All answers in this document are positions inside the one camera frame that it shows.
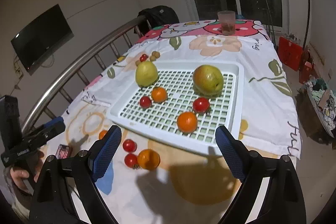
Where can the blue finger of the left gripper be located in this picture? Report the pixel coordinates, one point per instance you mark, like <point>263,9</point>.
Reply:
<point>47,132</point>
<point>53,121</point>

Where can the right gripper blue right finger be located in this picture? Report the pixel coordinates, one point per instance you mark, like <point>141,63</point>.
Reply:
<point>232,150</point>

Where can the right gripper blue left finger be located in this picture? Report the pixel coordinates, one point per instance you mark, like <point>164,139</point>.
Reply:
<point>103,151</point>

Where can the mandarin orange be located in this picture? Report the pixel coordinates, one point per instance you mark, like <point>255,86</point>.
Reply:
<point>102,134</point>
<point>148,159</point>
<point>187,122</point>

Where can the red cherry tomato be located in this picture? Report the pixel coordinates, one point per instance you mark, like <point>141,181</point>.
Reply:
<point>129,146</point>
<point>131,161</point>
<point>145,102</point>

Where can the person's left hand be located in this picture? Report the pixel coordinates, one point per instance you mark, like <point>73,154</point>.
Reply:
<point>19,175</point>

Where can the metal bed railing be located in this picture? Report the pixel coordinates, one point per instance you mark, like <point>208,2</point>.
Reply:
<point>41,106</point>

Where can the pink smartphone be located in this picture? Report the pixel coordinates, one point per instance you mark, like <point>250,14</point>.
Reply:
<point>63,151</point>

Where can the cherry tomato in tray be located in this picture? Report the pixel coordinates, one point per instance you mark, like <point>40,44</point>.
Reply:
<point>201,105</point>

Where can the white plastic grid tray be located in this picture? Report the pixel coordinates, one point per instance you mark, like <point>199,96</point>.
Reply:
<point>159,122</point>

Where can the green-red mango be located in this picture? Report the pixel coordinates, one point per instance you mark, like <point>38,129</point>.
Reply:
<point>208,80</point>

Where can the small mandarin in tray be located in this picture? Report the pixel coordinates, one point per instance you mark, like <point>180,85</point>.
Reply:
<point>159,94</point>

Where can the yellow-green pear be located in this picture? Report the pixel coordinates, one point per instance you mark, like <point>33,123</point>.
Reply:
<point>146,74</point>

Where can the cherry tomato near longans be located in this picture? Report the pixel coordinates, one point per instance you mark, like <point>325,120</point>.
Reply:
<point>143,58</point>

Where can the pile of clothes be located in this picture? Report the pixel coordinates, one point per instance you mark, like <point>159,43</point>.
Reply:
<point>324,98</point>

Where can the red box on floor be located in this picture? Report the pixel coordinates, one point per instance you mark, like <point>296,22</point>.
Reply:
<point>297,58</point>

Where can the translucent plastic cup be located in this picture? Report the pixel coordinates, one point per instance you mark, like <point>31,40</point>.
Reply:
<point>227,21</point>

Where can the black bag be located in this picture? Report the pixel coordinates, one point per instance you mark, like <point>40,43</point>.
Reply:
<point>155,17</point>

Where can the wall-mounted black television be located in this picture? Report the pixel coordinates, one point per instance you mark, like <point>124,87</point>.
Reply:
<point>35,43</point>

